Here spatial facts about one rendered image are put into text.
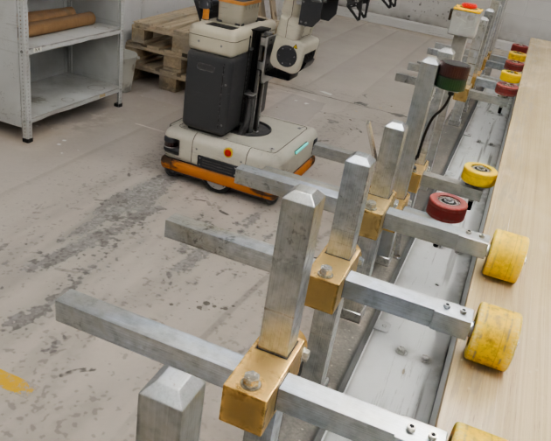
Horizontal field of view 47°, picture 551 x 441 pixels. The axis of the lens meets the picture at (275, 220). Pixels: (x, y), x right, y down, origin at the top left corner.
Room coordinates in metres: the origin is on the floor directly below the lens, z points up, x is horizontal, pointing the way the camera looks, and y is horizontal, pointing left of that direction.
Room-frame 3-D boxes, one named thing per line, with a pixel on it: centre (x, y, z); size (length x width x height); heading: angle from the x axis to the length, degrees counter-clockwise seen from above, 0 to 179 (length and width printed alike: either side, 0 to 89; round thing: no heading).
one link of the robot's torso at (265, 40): (3.26, 0.06, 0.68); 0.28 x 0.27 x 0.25; 162
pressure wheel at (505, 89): (2.39, -0.77, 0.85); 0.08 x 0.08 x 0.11
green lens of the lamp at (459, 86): (1.28, -0.30, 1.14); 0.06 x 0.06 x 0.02
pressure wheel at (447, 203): (1.22, -0.35, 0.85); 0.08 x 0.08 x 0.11
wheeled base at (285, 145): (3.25, 0.24, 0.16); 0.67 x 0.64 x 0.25; 72
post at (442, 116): (1.78, -0.41, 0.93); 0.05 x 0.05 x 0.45; 72
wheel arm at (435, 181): (1.50, -0.28, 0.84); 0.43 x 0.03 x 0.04; 72
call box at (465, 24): (1.77, -0.41, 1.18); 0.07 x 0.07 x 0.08; 72
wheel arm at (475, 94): (2.45, -0.59, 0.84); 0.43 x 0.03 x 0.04; 72
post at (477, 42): (2.48, -0.64, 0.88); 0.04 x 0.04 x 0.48; 72
